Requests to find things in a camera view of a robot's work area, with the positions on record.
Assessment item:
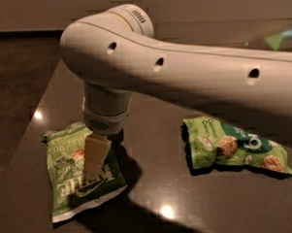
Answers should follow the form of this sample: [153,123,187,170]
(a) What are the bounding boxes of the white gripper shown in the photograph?
[82,83,131,177]

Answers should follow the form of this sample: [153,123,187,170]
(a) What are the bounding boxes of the green jalapeno chip bag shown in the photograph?
[42,122,128,223]

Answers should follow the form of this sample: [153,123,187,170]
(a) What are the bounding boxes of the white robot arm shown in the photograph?
[60,4,292,149]

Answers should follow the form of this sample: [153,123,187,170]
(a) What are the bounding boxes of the green coconut crunch snack bag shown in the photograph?
[180,116,292,176]

